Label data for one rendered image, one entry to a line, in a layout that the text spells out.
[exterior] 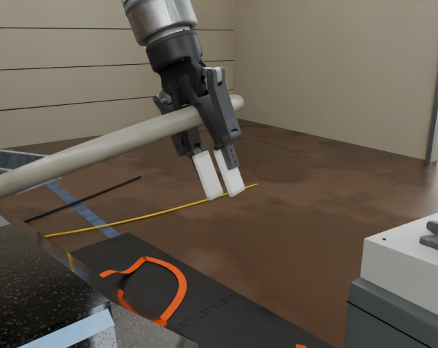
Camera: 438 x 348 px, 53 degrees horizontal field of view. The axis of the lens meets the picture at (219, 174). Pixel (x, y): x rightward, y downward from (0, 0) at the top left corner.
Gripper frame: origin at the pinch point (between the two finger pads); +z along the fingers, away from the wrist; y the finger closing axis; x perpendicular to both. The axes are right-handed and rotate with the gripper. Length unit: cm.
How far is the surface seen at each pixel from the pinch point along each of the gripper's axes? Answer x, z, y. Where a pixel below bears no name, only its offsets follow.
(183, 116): 3.6, -9.4, -1.0
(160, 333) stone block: -8, 36, 46
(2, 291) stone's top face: 15, 12, 63
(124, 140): 11.9, -8.9, 1.9
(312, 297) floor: -139, 104, 105
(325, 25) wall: -531, -78, 247
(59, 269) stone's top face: 2, 14, 62
